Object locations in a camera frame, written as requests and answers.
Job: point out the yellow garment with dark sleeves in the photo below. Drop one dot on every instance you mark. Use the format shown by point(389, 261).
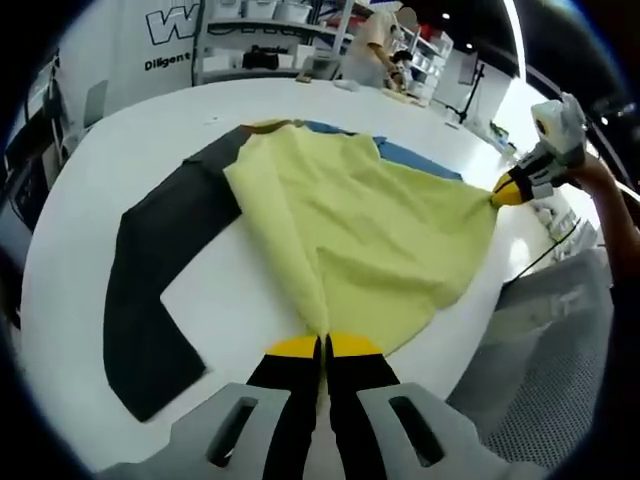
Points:
point(370, 225)

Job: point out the dark wall screen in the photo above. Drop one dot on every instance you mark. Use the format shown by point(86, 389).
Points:
point(467, 69)

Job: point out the pale blue cloth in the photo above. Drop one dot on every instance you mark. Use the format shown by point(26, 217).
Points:
point(347, 86)

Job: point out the black tripod stand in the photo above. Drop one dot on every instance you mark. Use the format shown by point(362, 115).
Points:
point(472, 92)

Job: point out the beige cloth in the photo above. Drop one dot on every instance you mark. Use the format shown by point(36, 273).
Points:
point(407, 97)

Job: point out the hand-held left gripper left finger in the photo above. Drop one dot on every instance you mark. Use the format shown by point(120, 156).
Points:
point(285, 395)

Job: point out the grey mesh office chair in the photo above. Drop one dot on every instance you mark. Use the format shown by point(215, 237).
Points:
point(540, 350)

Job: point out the grey metal shelving rack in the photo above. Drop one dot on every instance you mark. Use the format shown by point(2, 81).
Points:
point(270, 24)

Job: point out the white plastic storage bin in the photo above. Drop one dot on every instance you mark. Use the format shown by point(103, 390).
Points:
point(291, 10)
point(229, 4)
point(258, 7)

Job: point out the cluttered white side table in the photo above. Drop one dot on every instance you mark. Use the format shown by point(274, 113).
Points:
point(500, 132)

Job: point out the long ceiling light strip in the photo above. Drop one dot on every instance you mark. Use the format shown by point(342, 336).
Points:
point(515, 25)

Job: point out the small brown block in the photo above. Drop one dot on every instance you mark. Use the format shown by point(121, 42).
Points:
point(305, 77)

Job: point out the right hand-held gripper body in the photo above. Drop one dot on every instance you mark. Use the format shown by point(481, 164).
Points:
point(557, 122)

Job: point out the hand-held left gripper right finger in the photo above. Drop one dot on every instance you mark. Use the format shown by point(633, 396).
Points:
point(360, 395)

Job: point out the black bag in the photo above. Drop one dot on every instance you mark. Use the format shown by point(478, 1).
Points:
point(260, 57)

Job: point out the white shelving rack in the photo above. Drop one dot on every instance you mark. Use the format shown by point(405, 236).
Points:
point(430, 55)

